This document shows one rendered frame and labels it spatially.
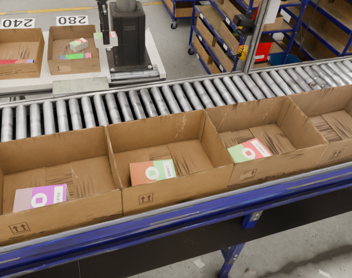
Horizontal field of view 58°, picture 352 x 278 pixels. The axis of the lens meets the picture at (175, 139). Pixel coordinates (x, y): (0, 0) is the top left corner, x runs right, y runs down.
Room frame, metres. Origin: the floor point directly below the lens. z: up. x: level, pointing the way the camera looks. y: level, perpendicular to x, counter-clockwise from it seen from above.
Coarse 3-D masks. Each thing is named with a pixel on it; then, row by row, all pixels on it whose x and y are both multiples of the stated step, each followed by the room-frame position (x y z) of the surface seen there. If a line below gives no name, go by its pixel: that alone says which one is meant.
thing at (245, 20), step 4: (236, 16) 1.72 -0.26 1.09; (240, 16) 1.72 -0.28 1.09; (244, 16) 1.73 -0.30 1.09; (248, 16) 1.74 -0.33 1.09; (252, 16) 1.75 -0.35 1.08; (232, 20) 1.74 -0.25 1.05; (236, 20) 1.70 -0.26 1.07; (240, 20) 1.69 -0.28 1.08; (244, 20) 1.70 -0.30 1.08; (248, 20) 1.71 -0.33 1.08; (252, 20) 1.72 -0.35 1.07; (236, 24) 1.69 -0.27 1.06; (240, 24) 1.69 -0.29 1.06; (244, 24) 1.70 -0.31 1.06; (248, 24) 1.71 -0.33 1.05; (252, 24) 1.72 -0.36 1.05; (240, 28) 1.72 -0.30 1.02; (244, 28) 1.72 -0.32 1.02; (248, 28) 1.73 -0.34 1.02; (244, 32) 1.72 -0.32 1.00
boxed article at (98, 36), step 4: (112, 32) 1.34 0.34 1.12; (96, 36) 1.29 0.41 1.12; (100, 36) 1.29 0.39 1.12; (112, 36) 1.31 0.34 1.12; (116, 36) 1.31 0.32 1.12; (96, 40) 1.27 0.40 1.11; (100, 40) 1.28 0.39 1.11; (112, 40) 1.30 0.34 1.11; (116, 40) 1.31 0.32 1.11; (96, 44) 1.27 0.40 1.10; (100, 44) 1.28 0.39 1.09; (112, 44) 1.30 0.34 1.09; (116, 44) 1.31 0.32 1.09
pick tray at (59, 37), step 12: (48, 36) 1.69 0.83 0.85; (60, 36) 1.83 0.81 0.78; (72, 36) 1.85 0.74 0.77; (84, 36) 1.87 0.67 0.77; (48, 48) 1.58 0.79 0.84; (60, 48) 1.72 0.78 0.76; (96, 48) 1.77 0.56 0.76; (48, 60) 1.45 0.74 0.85; (60, 60) 1.47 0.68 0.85; (72, 60) 1.49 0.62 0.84; (84, 60) 1.51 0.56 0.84; (96, 60) 1.53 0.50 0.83; (60, 72) 1.47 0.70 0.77; (72, 72) 1.49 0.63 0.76; (84, 72) 1.51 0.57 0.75
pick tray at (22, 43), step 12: (0, 36) 1.71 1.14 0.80; (12, 36) 1.73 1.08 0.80; (24, 36) 1.75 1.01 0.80; (36, 36) 1.77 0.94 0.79; (0, 48) 1.65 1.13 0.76; (12, 48) 1.66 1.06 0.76; (24, 48) 1.68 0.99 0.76; (36, 48) 1.70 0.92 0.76; (36, 60) 1.45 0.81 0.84; (0, 72) 1.37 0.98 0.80; (12, 72) 1.38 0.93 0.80; (24, 72) 1.40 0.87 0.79; (36, 72) 1.42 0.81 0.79
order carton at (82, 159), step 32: (96, 128) 0.80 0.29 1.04; (0, 160) 0.67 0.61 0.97; (32, 160) 0.70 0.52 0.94; (64, 160) 0.75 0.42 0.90; (96, 160) 0.77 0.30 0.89; (0, 192) 0.57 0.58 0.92; (96, 192) 0.63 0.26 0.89; (0, 224) 0.41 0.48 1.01; (32, 224) 0.44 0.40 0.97; (64, 224) 0.47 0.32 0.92
